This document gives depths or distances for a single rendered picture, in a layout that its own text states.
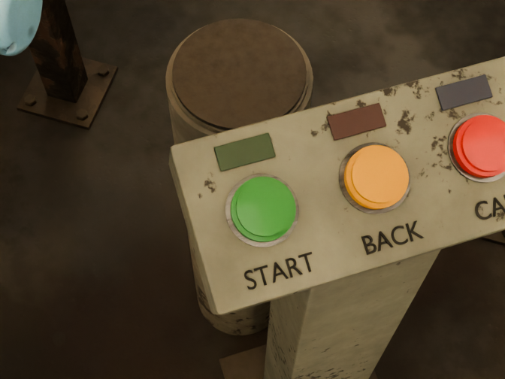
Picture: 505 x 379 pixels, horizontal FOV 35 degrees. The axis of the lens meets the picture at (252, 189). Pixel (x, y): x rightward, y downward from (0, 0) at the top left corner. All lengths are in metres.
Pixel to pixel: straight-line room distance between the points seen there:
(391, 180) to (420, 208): 0.03
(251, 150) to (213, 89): 0.15
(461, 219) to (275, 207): 0.12
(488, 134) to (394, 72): 0.79
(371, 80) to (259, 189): 0.83
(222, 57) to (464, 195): 0.24
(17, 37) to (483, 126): 0.36
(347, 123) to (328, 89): 0.76
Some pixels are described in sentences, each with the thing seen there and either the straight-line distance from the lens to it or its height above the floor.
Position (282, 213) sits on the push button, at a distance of 0.49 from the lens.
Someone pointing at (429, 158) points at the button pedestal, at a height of 0.60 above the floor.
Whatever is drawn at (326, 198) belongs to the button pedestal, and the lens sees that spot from 0.50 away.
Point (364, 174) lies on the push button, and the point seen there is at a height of 0.61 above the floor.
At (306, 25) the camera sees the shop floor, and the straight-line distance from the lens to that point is 1.35.
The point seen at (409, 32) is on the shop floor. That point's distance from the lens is 1.37.
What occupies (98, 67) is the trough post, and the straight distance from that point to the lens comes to 1.30.
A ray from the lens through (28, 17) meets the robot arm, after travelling 0.67.
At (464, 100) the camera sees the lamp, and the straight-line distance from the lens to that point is 0.54.
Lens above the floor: 1.05
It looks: 63 degrees down
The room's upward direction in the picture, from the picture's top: 1 degrees clockwise
